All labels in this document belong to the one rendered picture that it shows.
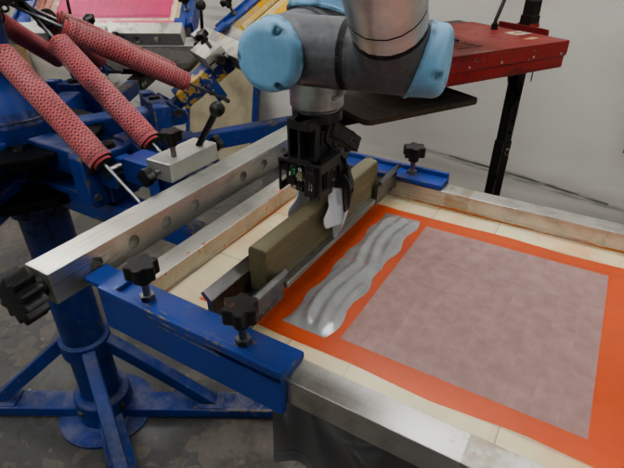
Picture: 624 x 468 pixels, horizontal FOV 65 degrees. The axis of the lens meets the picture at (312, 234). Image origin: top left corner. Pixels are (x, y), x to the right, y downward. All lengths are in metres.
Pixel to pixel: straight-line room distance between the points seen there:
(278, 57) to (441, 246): 0.48
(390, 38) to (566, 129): 2.30
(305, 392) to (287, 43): 0.37
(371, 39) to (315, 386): 0.36
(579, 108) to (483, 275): 1.95
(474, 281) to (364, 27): 0.47
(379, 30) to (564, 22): 2.20
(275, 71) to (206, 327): 0.32
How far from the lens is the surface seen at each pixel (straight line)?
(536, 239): 0.95
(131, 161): 1.02
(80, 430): 1.91
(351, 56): 0.52
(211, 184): 0.89
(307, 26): 0.55
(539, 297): 0.81
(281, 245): 0.68
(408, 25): 0.47
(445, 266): 0.82
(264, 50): 0.54
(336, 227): 0.78
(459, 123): 2.82
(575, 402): 0.67
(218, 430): 1.79
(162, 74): 1.31
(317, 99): 0.66
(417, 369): 0.64
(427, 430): 0.54
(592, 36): 2.64
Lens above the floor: 1.42
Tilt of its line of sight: 32 degrees down
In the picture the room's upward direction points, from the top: straight up
